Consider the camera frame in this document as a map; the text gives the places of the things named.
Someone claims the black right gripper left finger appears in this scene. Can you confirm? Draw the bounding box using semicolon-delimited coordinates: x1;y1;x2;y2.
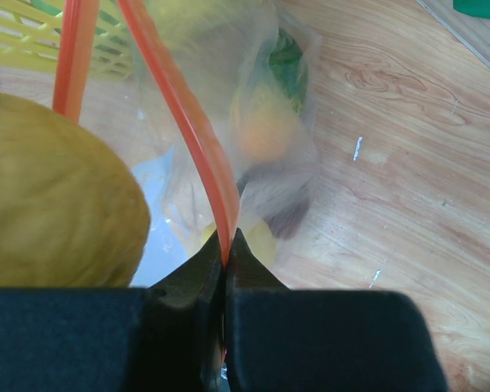
0;235;225;391

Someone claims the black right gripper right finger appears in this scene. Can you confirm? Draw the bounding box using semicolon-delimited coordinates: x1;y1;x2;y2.
225;233;448;391

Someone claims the yellow plastic basket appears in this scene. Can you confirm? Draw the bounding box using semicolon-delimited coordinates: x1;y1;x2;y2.
0;1;132;80

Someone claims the yellow apple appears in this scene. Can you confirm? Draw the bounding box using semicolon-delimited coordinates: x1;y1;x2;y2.
199;220;278;270

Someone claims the dark red apple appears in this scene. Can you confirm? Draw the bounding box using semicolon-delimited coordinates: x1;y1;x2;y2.
236;162;318;240

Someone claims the yellow lemon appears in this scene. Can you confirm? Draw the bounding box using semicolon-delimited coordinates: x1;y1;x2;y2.
0;92;150;287

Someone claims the orange green mango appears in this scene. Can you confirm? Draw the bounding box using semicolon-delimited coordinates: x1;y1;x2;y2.
231;86;301;163

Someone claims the clear zip top bag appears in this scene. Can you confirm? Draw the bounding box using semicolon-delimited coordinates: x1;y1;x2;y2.
55;1;320;287

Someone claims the green cabbage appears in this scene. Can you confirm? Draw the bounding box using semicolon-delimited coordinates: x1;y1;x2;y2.
269;29;309;114

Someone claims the green shirt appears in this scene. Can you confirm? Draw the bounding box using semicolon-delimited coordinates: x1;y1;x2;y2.
452;0;490;20

